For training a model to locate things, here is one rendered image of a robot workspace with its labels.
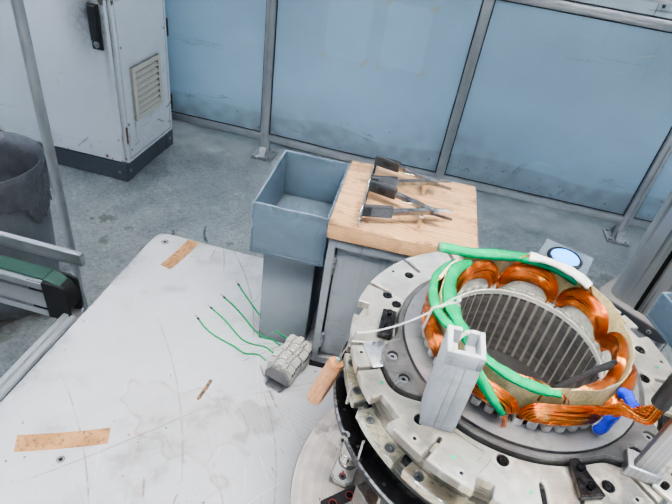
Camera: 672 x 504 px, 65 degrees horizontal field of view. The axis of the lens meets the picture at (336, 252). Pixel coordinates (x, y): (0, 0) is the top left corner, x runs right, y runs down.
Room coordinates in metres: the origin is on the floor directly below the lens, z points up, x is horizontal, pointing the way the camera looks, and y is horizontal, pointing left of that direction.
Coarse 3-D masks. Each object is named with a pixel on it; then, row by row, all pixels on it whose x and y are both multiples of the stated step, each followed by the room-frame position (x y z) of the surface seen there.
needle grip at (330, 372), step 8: (328, 360) 0.34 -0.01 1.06; (328, 368) 0.34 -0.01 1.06; (336, 368) 0.34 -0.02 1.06; (320, 376) 0.34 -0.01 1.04; (328, 376) 0.33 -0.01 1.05; (336, 376) 0.34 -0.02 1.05; (320, 384) 0.33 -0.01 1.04; (328, 384) 0.33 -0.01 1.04; (312, 392) 0.34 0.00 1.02; (320, 392) 0.33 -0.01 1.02; (312, 400) 0.33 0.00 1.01; (320, 400) 0.33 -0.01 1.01
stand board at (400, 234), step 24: (360, 168) 0.74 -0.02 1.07; (384, 168) 0.75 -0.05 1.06; (360, 192) 0.66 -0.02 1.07; (408, 192) 0.69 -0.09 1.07; (432, 192) 0.70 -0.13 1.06; (456, 192) 0.71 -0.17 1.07; (336, 216) 0.59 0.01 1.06; (408, 216) 0.62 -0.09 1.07; (432, 216) 0.63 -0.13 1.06; (456, 216) 0.64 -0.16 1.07; (360, 240) 0.57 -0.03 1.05; (384, 240) 0.56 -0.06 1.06; (408, 240) 0.56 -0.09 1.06; (432, 240) 0.57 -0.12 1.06; (456, 240) 0.58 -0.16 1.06
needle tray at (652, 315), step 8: (664, 296) 0.54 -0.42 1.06; (656, 304) 0.54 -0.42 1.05; (664, 304) 0.53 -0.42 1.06; (648, 312) 0.54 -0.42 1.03; (656, 312) 0.53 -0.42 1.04; (664, 312) 0.52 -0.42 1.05; (656, 320) 0.53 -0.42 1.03; (664, 320) 0.52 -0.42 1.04; (656, 328) 0.52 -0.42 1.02; (664, 328) 0.51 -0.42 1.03; (664, 336) 0.51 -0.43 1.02
